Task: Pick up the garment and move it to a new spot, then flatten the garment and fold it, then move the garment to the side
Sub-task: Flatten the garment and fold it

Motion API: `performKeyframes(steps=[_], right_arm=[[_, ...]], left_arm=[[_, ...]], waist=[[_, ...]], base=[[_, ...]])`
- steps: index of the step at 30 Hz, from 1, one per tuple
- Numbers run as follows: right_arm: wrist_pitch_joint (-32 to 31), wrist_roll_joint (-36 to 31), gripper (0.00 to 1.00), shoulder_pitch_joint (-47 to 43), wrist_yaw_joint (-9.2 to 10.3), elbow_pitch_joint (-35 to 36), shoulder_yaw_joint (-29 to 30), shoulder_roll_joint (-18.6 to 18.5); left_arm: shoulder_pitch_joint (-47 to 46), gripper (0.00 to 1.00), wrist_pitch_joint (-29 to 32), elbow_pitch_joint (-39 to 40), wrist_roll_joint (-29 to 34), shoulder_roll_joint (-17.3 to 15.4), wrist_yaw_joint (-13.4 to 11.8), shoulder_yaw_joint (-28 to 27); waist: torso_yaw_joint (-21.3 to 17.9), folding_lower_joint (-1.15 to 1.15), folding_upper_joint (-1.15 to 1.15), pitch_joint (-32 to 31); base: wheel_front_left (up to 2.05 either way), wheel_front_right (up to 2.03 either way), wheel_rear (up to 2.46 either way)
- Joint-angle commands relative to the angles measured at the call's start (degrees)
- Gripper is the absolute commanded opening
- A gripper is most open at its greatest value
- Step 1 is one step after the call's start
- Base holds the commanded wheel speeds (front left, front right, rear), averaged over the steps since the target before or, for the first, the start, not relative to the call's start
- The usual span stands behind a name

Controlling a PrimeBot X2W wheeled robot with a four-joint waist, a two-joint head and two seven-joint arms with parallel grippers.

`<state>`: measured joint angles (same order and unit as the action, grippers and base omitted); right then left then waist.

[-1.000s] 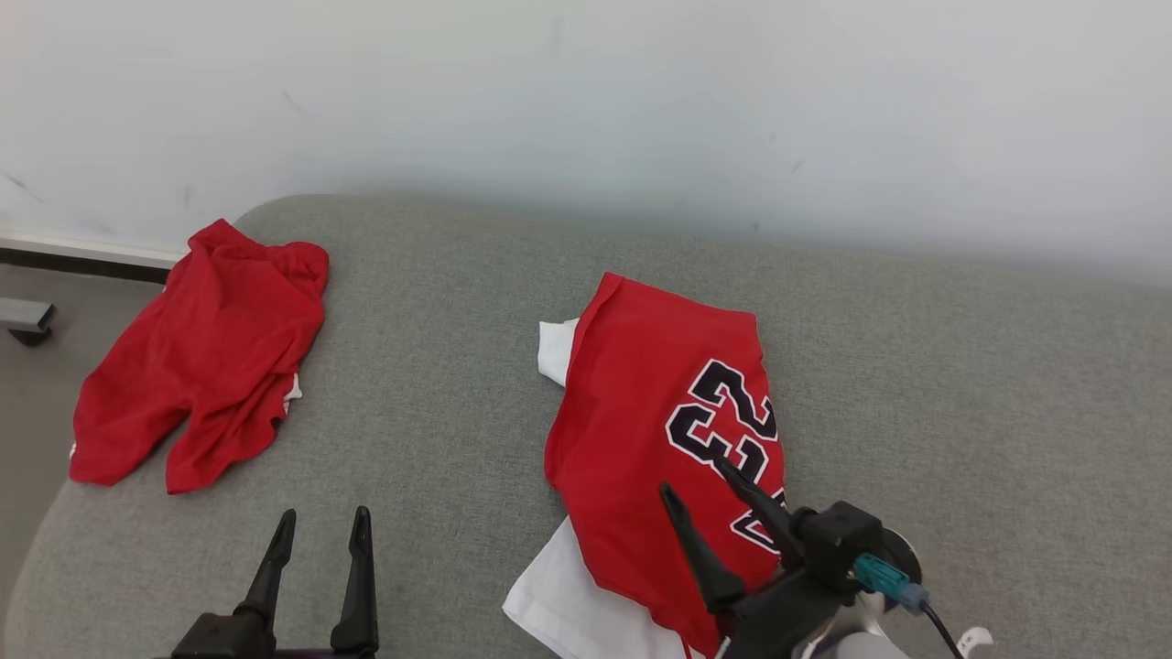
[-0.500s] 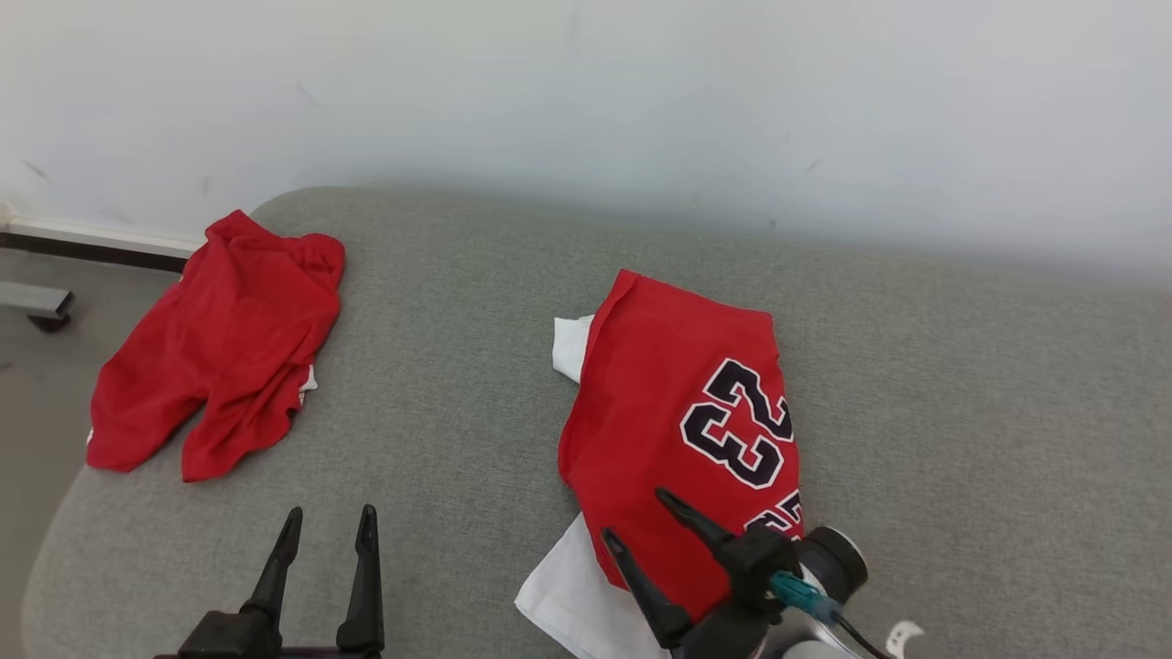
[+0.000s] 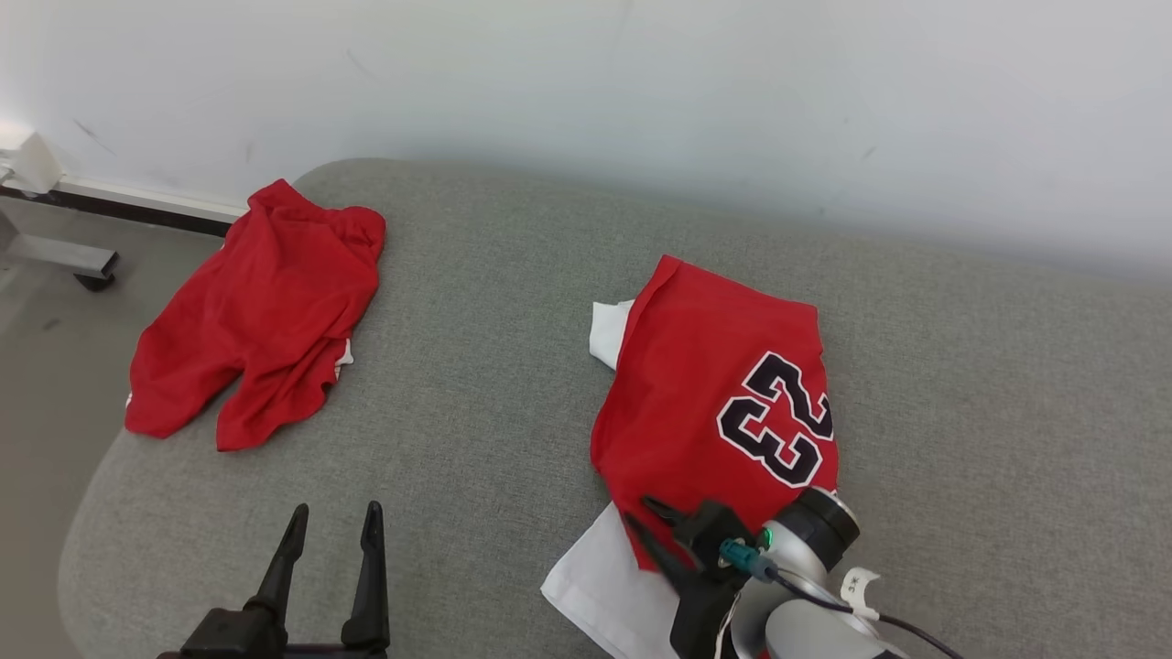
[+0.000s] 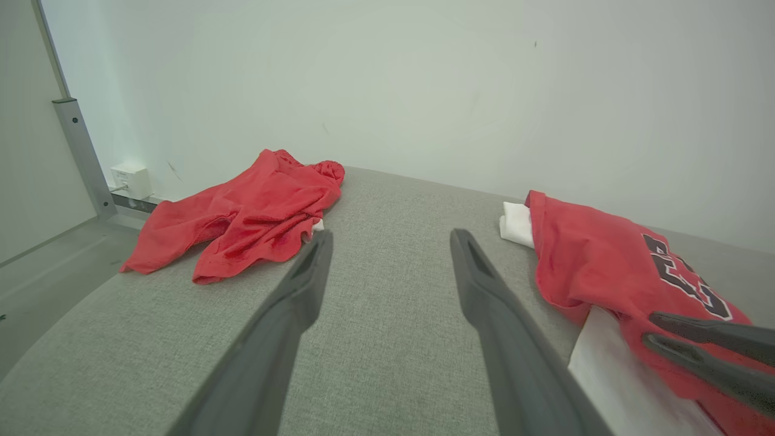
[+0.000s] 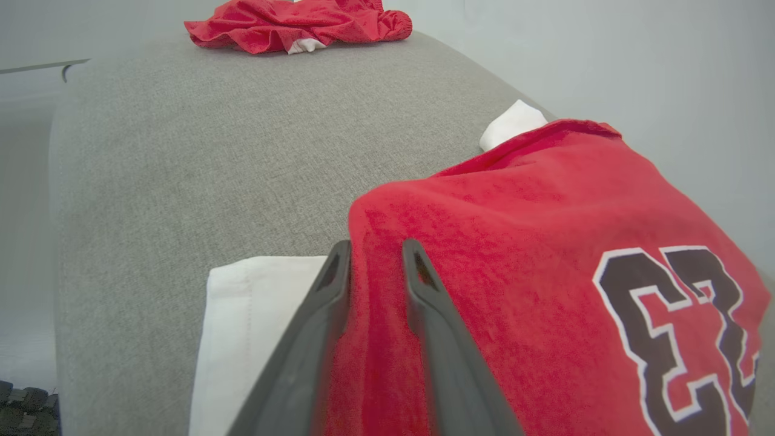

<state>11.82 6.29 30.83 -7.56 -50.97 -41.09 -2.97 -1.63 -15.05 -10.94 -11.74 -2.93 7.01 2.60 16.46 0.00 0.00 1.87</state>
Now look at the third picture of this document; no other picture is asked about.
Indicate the grey metal leg with caster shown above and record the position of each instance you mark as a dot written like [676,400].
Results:
[55,252]

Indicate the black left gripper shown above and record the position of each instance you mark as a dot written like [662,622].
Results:
[238,641]

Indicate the grey fabric sofa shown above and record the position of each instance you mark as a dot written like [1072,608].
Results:
[504,320]

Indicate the white box at wall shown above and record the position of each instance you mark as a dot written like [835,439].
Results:
[37,165]

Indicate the red jersey number 23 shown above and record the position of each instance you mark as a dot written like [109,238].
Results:
[696,384]

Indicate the black and white baseboard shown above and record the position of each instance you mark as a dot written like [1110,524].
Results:
[137,206]

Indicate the red shorts with white trim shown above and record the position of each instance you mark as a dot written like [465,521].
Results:
[265,302]

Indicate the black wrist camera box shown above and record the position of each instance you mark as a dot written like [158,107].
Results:
[719,526]

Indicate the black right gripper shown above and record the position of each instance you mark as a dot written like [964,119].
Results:
[700,627]

